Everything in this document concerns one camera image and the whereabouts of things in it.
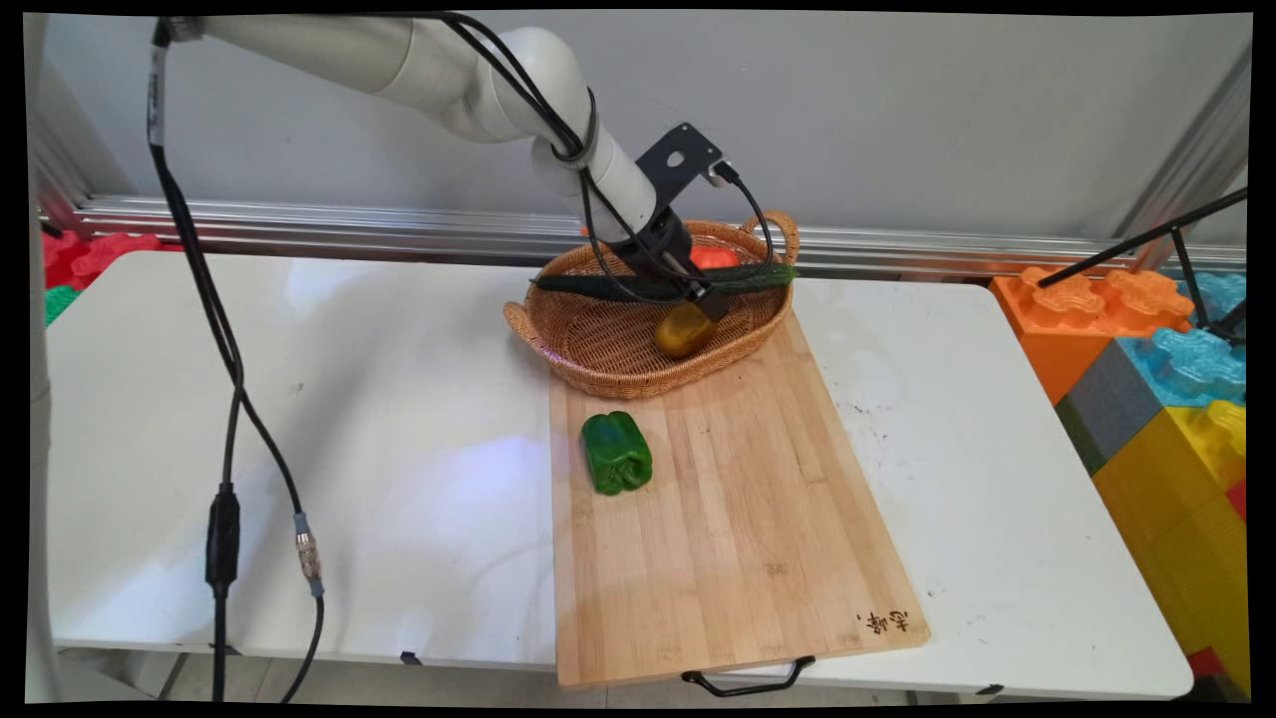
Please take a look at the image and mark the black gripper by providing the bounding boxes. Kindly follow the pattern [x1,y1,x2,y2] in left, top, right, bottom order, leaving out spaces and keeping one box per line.
[624,207,734,323]

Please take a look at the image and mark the yellow-brown potato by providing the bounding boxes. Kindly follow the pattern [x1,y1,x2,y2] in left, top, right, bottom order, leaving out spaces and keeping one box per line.
[654,301,720,361]

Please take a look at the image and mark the woven wicker basket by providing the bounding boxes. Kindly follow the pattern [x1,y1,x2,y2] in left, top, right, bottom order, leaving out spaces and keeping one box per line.
[503,210,801,401]

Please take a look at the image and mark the long green cucumber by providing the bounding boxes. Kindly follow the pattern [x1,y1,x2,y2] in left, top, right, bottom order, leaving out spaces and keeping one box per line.
[530,262,799,302]

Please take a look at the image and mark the green bell pepper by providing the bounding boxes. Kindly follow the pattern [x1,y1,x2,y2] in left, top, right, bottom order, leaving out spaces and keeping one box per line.
[581,410,655,497]

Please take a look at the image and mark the wooden cutting board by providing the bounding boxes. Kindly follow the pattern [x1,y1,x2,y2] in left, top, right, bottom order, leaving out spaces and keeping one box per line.
[548,307,932,698]

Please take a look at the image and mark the orange foam block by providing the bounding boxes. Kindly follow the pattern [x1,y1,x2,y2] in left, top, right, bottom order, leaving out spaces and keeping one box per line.
[989,264,1195,406]

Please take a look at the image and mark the grey foam block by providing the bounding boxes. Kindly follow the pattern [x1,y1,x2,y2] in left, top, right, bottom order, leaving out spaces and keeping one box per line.
[1055,339,1167,476]

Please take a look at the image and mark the black tripod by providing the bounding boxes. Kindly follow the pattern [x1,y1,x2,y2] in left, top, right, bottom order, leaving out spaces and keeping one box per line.
[1037,186,1250,346]

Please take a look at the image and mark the blue foam block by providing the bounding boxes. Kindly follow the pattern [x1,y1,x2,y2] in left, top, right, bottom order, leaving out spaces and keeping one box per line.
[1116,271,1248,408]

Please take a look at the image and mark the black camera usb cable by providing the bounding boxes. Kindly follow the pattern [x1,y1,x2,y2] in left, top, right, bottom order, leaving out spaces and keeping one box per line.
[713,162,777,272]

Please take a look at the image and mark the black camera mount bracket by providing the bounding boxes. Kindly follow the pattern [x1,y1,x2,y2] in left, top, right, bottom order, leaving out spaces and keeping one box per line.
[635,123,725,210]

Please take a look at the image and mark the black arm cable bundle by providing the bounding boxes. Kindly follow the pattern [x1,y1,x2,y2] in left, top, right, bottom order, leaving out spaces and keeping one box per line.
[437,12,699,305]

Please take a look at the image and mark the aluminium frame rail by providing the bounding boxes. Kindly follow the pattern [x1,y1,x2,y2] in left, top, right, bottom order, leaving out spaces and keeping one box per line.
[40,194,1247,282]

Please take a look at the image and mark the black cable with metal connector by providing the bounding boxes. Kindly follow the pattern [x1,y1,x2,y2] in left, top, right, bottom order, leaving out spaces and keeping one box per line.
[231,384,327,704]

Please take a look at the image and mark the aluminium frame post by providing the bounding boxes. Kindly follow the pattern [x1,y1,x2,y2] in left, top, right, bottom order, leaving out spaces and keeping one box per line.
[1115,45,1253,272]

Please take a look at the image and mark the thick black hanging cable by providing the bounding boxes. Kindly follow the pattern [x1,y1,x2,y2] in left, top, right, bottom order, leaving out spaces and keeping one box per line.
[147,18,245,703]

